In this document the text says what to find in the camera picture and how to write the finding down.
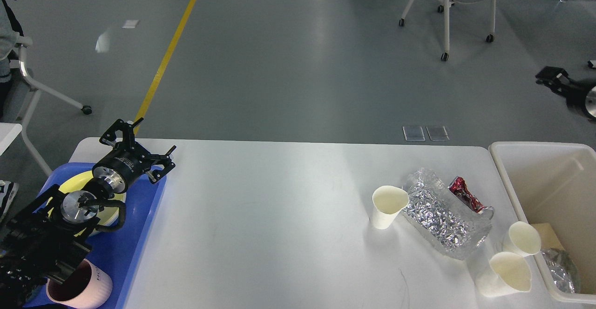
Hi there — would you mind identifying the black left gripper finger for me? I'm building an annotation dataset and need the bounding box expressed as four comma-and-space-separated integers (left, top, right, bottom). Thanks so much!
100, 117, 146, 154
140, 145, 176, 184

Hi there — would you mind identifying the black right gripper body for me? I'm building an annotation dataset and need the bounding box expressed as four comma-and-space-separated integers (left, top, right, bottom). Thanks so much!
566, 83, 596, 122

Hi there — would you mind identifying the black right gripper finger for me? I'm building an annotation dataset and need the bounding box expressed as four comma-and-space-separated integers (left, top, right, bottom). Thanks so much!
535, 67, 577, 97

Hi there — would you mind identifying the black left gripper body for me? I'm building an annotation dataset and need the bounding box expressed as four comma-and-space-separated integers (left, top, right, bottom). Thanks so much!
92, 148, 151, 193

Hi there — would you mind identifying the yellow plastic plate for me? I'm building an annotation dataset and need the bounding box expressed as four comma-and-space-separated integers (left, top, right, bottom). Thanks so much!
59, 169, 126, 230

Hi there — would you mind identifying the pink ceramic mug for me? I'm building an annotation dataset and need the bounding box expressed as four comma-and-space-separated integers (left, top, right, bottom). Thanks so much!
46, 259, 113, 309

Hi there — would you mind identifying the white paper cup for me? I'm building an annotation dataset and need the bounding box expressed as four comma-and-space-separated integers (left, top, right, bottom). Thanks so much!
501, 221, 542, 257
370, 185, 409, 230
475, 252, 532, 298

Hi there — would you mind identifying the aluminium foil front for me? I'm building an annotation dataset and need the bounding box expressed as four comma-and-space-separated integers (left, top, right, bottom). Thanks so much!
541, 248, 581, 294

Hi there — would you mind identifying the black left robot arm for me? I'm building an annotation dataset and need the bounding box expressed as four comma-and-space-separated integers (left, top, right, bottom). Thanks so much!
1, 118, 175, 309

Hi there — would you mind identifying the blue plastic tray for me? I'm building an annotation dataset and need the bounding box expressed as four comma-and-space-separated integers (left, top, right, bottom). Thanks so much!
19, 161, 168, 309

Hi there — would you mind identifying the beige plastic bin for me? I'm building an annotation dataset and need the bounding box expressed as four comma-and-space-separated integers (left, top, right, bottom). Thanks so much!
489, 142, 596, 305

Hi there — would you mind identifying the small white side table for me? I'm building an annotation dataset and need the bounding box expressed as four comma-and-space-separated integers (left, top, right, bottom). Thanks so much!
0, 122, 23, 155

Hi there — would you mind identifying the white office chair left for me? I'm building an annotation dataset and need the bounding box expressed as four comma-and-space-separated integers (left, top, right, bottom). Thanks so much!
3, 32, 92, 177

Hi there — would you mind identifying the right floor socket plate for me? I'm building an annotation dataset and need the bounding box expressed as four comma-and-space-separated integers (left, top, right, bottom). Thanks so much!
426, 125, 450, 141

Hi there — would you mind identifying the floor socket plate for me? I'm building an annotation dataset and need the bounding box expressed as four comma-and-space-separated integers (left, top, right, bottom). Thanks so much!
402, 125, 426, 143
426, 125, 450, 141

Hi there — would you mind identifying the crushed red soda can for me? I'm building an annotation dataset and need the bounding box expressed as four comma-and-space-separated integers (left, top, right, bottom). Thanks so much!
449, 177, 494, 220

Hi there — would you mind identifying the brown cardboard in bin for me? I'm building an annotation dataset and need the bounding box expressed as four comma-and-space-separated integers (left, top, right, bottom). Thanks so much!
531, 223, 566, 251

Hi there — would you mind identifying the left floor socket plate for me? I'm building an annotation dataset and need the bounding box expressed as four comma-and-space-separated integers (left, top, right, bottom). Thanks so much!
402, 125, 426, 143

